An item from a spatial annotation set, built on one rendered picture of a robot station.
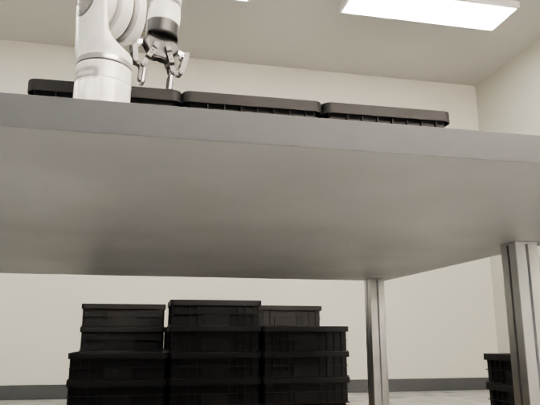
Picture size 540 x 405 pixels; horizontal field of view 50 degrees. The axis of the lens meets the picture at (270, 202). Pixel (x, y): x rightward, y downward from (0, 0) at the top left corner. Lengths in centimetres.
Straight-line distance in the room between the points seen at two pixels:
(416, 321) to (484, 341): 64
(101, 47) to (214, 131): 37
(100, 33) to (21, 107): 34
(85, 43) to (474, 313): 475
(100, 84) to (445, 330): 458
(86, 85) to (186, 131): 34
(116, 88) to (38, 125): 32
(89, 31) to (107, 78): 9
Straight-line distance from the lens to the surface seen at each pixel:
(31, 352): 471
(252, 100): 123
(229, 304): 258
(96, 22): 103
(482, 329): 547
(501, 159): 81
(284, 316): 304
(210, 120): 69
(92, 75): 99
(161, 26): 137
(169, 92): 122
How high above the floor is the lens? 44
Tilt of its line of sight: 13 degrees up
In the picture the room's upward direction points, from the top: straight up
